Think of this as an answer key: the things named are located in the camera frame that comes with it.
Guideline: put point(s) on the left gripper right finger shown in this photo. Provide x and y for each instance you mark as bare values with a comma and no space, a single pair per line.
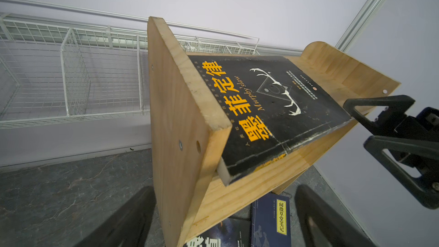
322,226

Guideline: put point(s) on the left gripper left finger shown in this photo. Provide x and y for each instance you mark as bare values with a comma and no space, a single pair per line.
127,227

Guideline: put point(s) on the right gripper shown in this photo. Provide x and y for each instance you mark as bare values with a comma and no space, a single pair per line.
406,146

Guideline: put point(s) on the black wolf cover book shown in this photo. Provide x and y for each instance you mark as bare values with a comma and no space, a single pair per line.
231,232

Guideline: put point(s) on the black Murphy's law book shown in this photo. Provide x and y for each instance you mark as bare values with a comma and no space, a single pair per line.
274,107

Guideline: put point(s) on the navy book right yellow label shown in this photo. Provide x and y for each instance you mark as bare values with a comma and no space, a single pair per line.
271,221

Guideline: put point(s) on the wooden two-tier bookshelf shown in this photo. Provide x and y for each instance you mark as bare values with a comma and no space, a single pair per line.
190,131

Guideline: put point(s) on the white wire rack basket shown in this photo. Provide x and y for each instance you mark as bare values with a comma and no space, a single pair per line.
55,72

